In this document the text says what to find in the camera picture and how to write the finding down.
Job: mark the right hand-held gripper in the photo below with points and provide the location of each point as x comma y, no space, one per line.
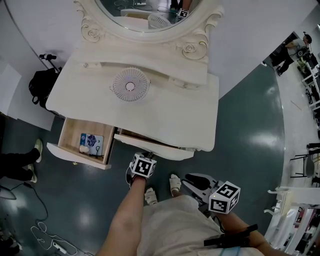
223,197

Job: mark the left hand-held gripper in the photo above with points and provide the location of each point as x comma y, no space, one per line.
142,166

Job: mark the large white wooden drawer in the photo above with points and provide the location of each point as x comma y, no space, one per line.
155,150

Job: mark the white dressing table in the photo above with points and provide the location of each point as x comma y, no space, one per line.
170,115

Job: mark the person's right forearm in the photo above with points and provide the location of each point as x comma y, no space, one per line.
237,221

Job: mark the person's left forearm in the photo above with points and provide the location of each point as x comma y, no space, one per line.
125,220

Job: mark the small white wooden drawer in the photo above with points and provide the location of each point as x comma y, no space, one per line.
72,130

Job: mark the person's right white shoe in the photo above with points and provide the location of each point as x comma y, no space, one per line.
175,185

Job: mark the person's white shoe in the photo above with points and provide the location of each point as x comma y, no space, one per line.
150,196
175,185

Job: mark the person's left white shoe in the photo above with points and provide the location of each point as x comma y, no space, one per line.
150,196

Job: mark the person's beige clothing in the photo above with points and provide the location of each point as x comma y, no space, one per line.
175,230

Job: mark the blue patterned pouch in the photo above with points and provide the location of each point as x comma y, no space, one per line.
91,140

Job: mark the small white round item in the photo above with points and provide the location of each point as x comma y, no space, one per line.
84,149

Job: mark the black forearm-mounted device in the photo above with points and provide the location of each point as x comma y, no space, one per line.
230,237

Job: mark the white round desk fan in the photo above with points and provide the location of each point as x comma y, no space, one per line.
122,92

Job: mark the white ornate shelf unit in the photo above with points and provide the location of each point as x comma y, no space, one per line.
287,197

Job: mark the black metal chair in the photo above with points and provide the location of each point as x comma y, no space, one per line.
308,166

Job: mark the white power strip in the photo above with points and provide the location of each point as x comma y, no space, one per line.
57,246

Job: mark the black backpack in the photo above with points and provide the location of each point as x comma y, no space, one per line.
41,85

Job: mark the oval mirror with ornate frame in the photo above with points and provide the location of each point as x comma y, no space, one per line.
150,37

